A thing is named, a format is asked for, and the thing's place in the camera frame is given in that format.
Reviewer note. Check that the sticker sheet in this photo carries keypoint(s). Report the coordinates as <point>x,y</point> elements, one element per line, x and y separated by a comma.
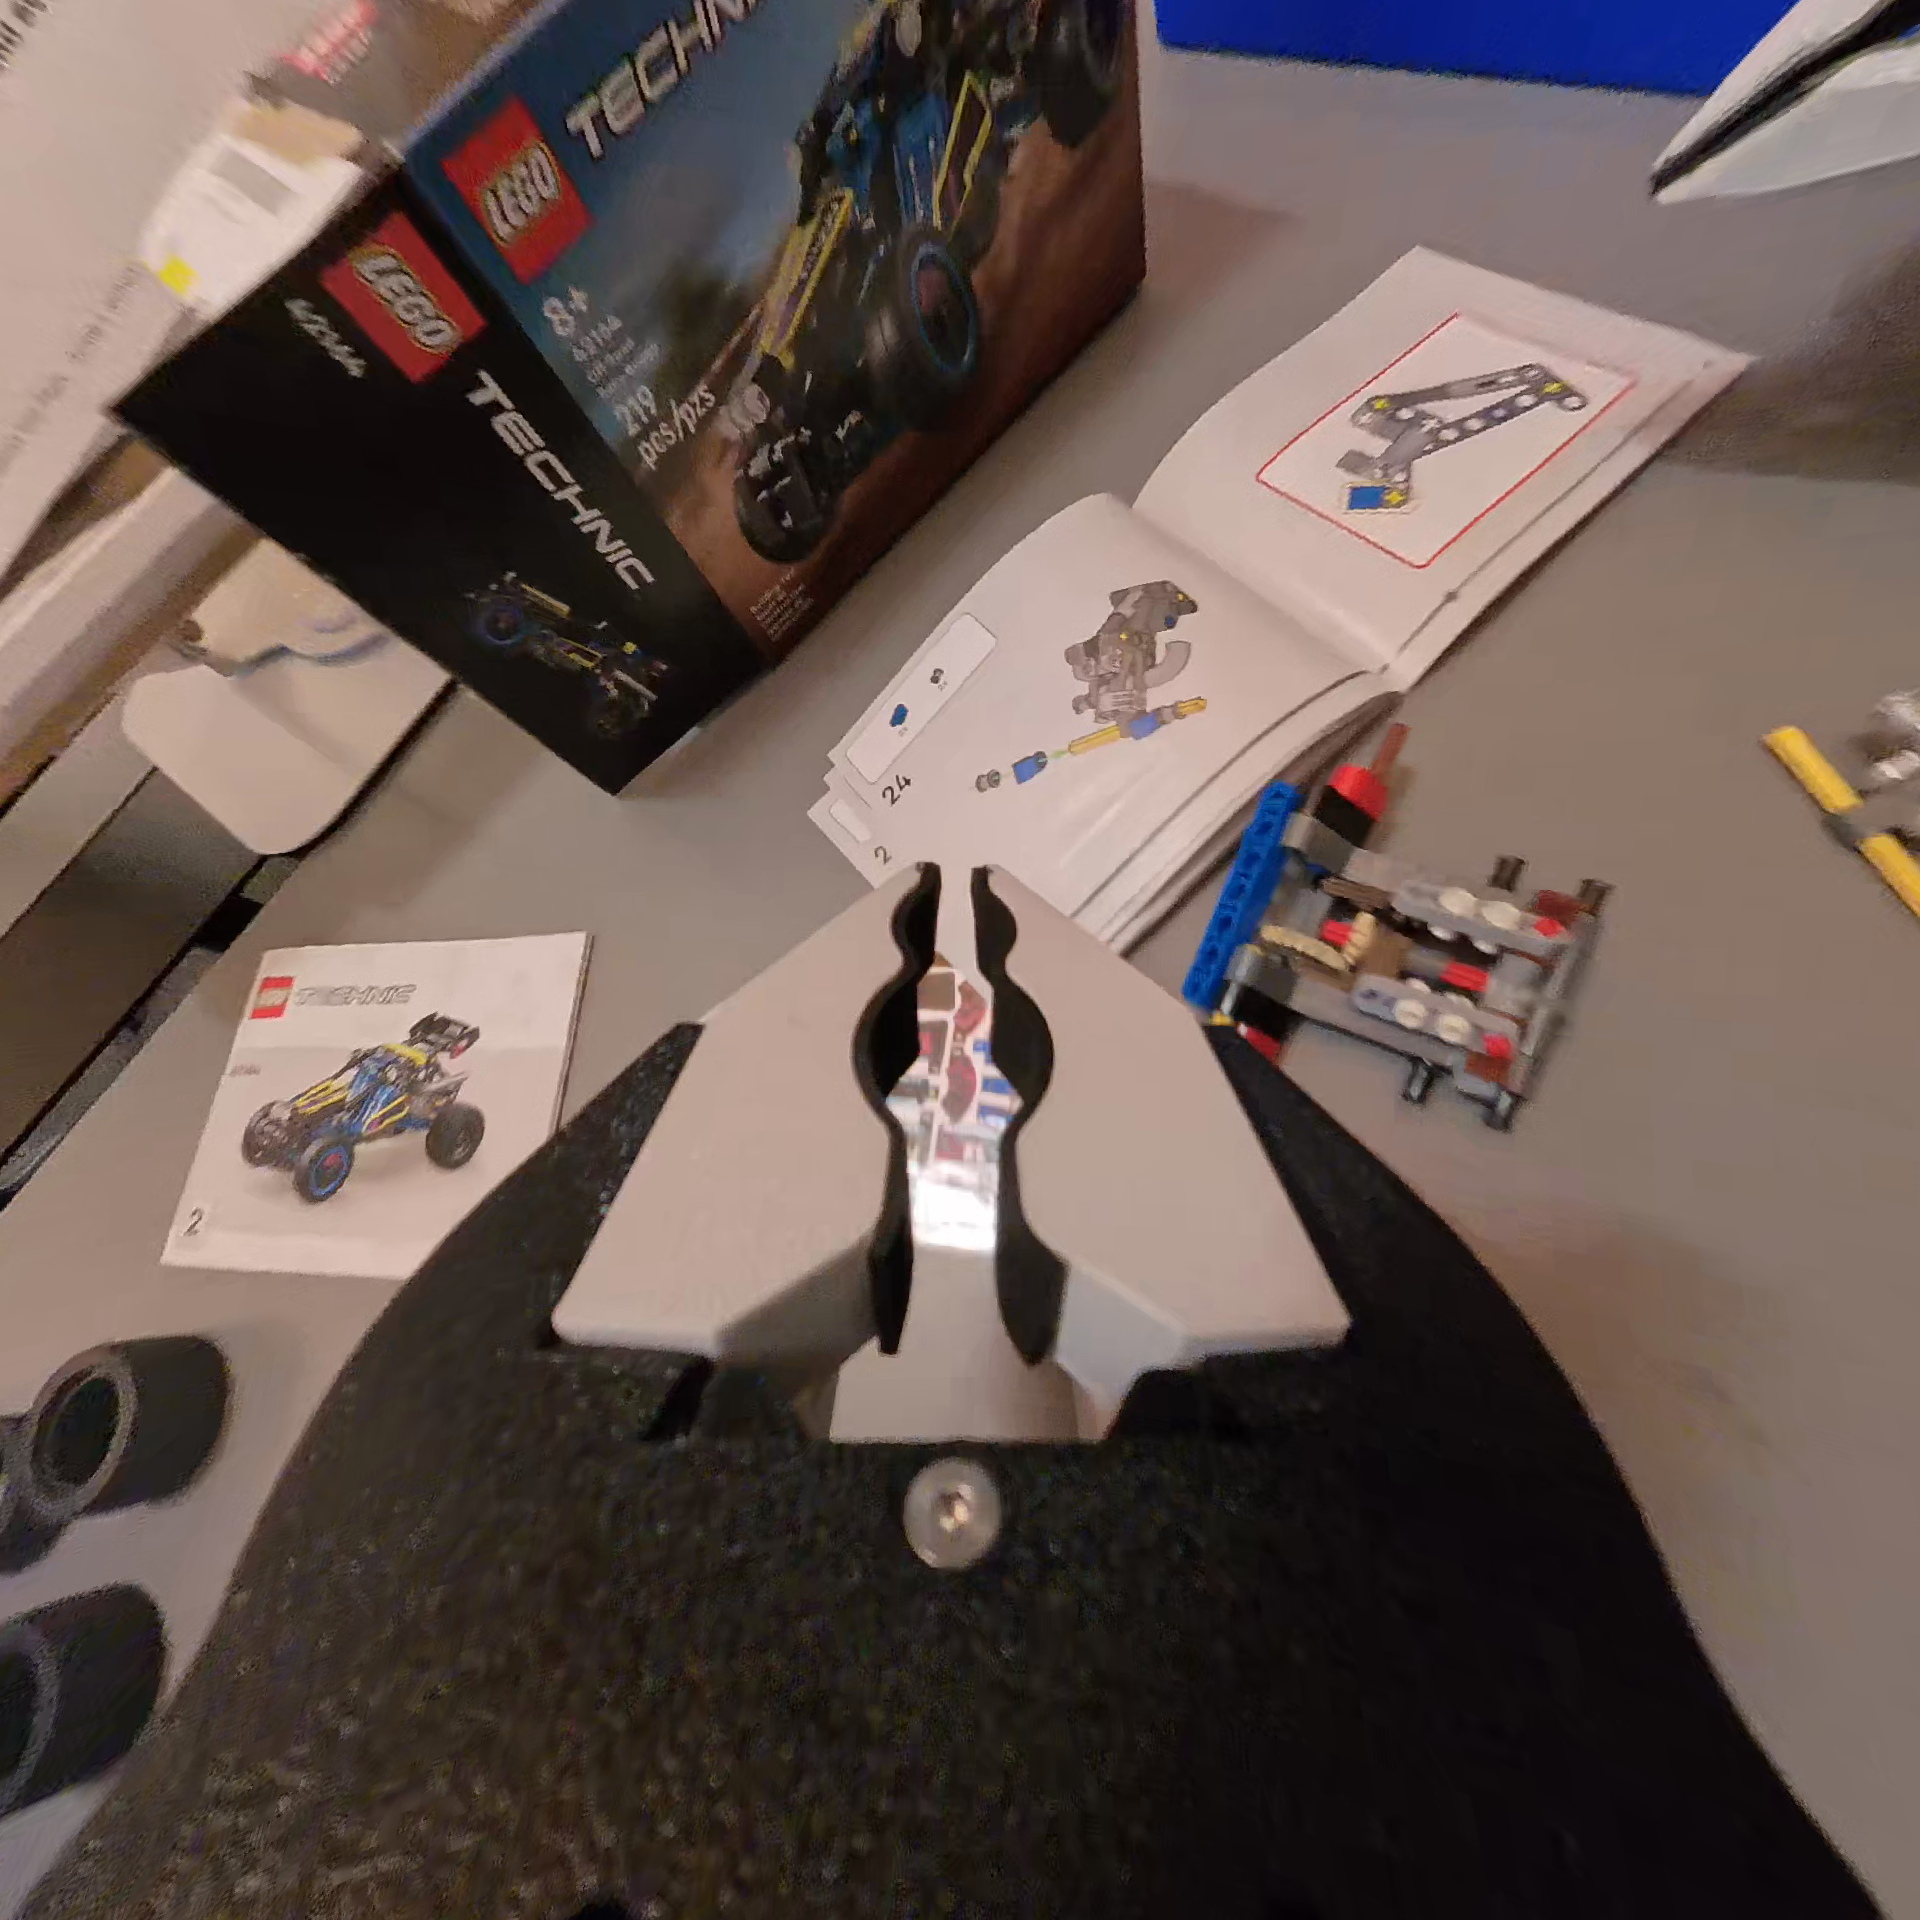
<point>952,1078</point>

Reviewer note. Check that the black lego tire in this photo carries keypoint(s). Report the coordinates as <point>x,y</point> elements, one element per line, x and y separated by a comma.
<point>90,1695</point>
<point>119,1441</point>

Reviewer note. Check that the instruction booklet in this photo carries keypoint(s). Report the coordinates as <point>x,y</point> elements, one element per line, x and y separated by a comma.
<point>1274,598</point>
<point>376,1049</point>

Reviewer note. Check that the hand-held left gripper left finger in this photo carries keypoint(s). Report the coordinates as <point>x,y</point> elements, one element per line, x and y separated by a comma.
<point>748,1199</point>

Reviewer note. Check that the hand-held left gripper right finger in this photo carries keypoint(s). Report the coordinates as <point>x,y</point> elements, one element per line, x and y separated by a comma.
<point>1186,1199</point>

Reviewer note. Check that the blue bin with dividers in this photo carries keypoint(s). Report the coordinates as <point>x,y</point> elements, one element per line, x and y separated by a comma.
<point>1424,38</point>

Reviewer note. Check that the instruction poster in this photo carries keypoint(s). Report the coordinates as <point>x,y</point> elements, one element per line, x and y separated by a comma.
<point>119,227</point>

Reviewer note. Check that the white poster stand base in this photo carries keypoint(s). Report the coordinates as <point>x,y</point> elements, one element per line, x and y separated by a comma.
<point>257,750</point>

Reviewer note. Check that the closed instruction booklet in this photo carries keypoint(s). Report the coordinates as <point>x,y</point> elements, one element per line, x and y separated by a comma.
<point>376,1049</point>

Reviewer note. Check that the lego set box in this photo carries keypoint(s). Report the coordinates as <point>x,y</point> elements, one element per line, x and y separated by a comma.
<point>598,378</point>

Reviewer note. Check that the yellow lego axle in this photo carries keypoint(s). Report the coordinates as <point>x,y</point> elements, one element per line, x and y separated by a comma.
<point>1816,773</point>

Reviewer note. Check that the grey lego suspension assembly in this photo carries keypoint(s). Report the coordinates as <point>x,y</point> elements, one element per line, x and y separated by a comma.
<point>1893,750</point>

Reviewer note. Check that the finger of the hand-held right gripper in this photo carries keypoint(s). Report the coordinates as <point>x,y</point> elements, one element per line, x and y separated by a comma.
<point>1794,38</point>
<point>1846,113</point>

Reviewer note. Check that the lego chassis assembly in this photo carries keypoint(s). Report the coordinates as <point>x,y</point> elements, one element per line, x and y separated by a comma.
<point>1424,961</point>

